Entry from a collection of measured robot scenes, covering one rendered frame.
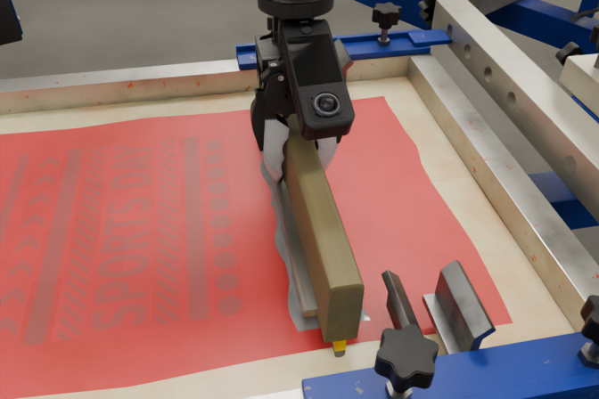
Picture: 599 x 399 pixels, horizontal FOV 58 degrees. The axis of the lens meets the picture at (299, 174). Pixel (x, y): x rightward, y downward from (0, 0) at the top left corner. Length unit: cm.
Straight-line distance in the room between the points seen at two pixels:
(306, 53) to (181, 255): 25
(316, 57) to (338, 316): 22
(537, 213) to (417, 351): 28
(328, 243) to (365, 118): 35
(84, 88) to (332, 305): 54
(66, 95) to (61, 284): 34
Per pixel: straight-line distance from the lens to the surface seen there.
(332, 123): 45
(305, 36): 50
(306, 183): 51
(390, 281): 47
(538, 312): 58
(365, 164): 70
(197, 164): 71
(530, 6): 129
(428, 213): 64
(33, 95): 87
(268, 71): 53
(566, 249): 60
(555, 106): 71
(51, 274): 62
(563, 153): 67
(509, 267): 61
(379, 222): 62
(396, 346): 40
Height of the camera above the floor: 139
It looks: 40 degrees down
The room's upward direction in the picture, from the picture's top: straight up
